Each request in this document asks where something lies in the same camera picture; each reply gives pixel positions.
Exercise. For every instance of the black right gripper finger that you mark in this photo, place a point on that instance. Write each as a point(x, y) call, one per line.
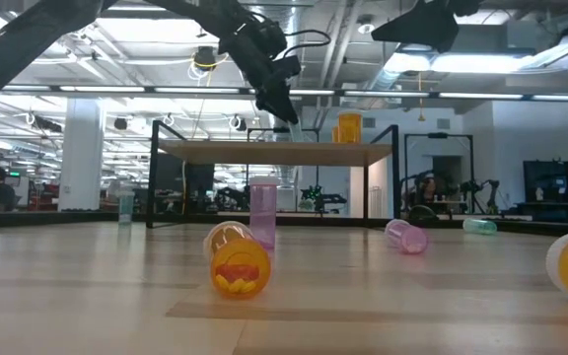
point(422, 27)

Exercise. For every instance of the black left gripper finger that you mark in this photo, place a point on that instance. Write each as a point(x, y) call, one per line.
point(279, 106)

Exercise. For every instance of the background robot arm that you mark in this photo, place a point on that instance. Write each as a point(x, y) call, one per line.
point(481, 192)
point(319, 197)

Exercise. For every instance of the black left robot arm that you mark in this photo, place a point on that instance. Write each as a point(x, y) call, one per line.
point(18, 49)

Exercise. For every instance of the overhead LED light bar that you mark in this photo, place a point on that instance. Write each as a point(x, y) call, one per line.
point(195, 90)

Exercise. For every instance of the pink pill bottle white cap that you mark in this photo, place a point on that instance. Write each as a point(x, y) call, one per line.
point(407, 239)
point(263, 212)

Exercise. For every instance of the black monitor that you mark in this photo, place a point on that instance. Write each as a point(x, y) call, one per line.
point(200, 180)

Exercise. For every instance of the orange bottle with visible pills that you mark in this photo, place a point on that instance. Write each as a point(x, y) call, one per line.
point(239, 273)

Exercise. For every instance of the black equipment rack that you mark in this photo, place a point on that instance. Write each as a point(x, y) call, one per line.
point(555, 182)

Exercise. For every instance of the white building column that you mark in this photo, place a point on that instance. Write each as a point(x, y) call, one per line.
point(81, 167)

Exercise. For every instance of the green exit sign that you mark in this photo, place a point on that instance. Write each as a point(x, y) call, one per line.
point(15, 173)

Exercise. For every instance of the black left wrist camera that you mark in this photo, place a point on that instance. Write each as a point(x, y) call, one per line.
point(288, 66)

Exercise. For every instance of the wooden shelf black metal frame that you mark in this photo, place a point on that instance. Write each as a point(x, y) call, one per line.
point(274, 154)

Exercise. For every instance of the black background rig frame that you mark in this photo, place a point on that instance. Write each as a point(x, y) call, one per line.
point(437, 134)

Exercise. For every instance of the black aluminium table frame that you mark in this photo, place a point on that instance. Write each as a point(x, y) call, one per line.
point(67, 217)

